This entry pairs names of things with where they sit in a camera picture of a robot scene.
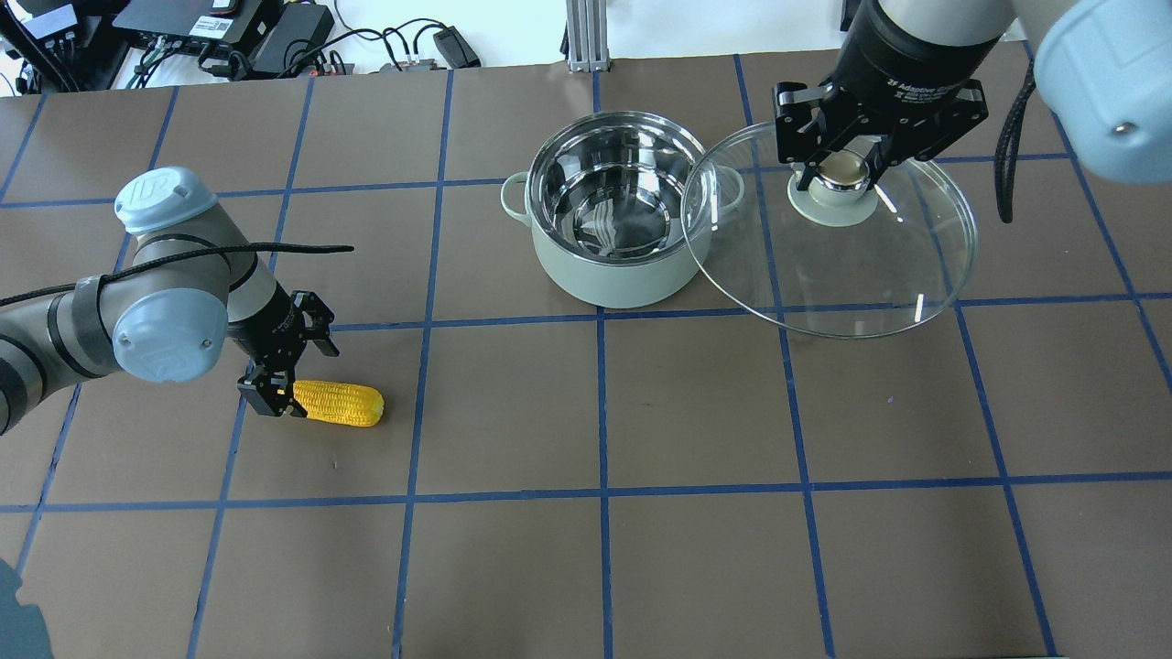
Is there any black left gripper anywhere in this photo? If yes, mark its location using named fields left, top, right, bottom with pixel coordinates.
left=227, top=288, right=340, bottom=417

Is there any pale green cooking pot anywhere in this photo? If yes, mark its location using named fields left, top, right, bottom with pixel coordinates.
left=499, top=110, right=744, bottom=310

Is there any aluminium frame post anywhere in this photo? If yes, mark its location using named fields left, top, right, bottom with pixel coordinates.
left=564, top=0, right=612, bottom=72

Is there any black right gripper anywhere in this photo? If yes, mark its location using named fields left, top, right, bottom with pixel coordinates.
left=774, top=59, right=989, bottom=191

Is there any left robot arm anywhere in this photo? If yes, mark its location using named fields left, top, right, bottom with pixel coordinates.
left=1, top=167, right=339, bottom=432

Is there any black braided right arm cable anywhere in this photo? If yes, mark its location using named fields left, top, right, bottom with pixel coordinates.
left=994, top=64, right=1040, bottom=224

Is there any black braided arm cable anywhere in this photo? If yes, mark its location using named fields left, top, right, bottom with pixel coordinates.
left=994, top=64, right=1040, bottom=224
left=0, top=242, right=355, bottom=308

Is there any black power brick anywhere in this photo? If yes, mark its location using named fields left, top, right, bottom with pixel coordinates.
left=245, top=4, right=335, bottom=80

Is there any black power adapter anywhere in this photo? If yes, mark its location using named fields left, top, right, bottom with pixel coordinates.
left=434, top=26, right=482, bottom=70

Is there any black electronics box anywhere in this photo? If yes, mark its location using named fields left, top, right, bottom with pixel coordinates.
left=113, top=1, right=284, bottom=56

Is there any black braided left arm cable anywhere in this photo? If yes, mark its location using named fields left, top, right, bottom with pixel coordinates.
left=0, top=242, right=355, bottom=308

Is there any glass pot lid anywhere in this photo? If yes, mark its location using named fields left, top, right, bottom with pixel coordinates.
left=681, top=124, right=977, bottom=339

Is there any yellow corn cob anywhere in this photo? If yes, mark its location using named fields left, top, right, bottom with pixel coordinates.
left=293, top=380, right=384, bottom=428

